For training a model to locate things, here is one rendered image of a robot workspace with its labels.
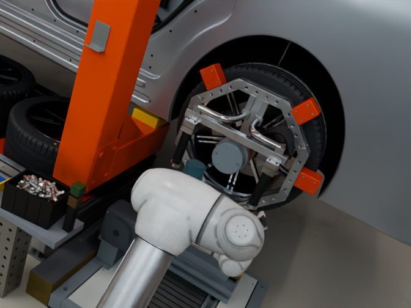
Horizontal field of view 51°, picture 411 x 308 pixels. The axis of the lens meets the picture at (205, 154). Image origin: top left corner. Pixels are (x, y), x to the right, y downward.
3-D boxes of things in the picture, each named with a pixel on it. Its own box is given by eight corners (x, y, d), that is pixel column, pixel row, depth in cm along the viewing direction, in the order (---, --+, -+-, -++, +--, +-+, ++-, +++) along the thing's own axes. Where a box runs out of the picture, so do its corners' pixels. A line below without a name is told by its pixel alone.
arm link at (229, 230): (271, 227, 107) (224, 201, 110) (279, 215, 90) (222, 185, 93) (248, 275, 104) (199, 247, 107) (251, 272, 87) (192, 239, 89)
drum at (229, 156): (250, 165, 187) (263, 137, 182) (235, 182, 168) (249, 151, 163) (222, 151, 190) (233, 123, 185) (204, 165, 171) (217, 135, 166)
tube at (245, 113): (247, 120, 175) (257, 97, 171) (232, 131, 158) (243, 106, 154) (210, 102, 179) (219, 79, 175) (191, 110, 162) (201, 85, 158)
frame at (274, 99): (273, 224, 191) (329, 117, 169) (270, 231, 185) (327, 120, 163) (169, 168, 203) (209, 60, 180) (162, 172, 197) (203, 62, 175)
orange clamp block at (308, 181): (296, 179, 182) (315, 189, 181) (292, 186, 176) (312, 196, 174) (303, 165, 180) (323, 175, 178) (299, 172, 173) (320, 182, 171)
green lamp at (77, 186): (85, 194, 154) (87, 185, 153) (77, 198, 151) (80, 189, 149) (76, 189, 155) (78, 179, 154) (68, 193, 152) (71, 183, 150)
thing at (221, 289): (246, 267, 240) (253, 254, 236) (225, 305, 208) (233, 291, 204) (170, 223, 251) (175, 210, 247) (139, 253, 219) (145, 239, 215)
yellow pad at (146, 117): (167, 123, 222) (170, 114, 220) (155, 129, 210) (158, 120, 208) (145, 111, 225) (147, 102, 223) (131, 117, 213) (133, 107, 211)
